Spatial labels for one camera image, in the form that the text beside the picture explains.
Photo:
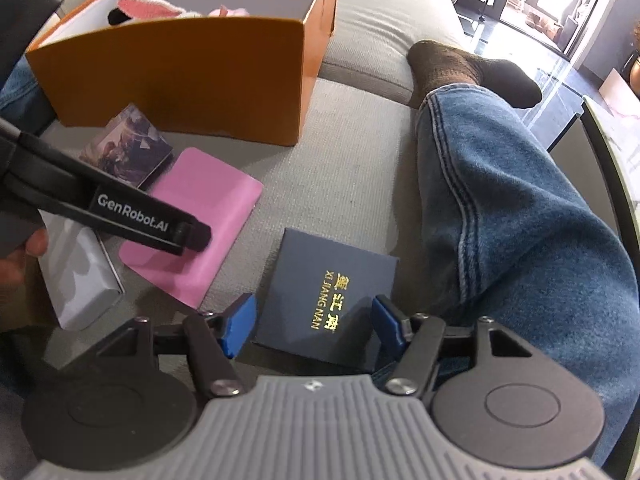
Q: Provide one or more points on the vase with dried flowers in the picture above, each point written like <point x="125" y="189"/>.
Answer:
<point x="636" y="67"/>

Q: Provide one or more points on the person's left hand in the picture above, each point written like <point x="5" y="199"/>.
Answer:
<point x="20" y="285"/>

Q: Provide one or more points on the purple illustrated card box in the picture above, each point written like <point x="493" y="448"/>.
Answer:
<point x="130" y="142"/>

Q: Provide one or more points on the beige sofa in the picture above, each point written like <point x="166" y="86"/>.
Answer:
<point x="360" y="170"/>

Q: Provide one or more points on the white fluffy rabbit plush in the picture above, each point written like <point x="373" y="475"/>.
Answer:
<point x="150" y="6"/>

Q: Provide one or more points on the marble top table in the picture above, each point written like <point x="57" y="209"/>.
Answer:
<point x="620" y="160"/>

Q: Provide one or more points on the white marble slab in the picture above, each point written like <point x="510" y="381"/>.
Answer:
<point x="620" y="87"/>

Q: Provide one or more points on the white grey tin box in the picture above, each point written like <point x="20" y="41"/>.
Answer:
<point x="75" y="280"/>

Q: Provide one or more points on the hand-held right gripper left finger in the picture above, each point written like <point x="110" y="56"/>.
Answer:
<point x="240" y="325"/>

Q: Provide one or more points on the orange cardboard box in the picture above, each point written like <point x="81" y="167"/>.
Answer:
<point x="175" y="70"/>

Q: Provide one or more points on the person's right leg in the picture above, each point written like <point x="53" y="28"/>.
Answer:
<point x="500" y="210"/>

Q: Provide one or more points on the person's right foot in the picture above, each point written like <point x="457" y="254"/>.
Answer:
<point x="450" y="67"/>

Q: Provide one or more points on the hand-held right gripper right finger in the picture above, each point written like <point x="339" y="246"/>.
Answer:
<point x="387" y="325"/>

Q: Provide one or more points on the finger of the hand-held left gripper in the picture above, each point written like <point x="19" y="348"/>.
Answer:
<point x="192" y="236"/>

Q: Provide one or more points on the navy blue box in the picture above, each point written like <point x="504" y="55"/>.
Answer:
<point x="320" y="270"/>

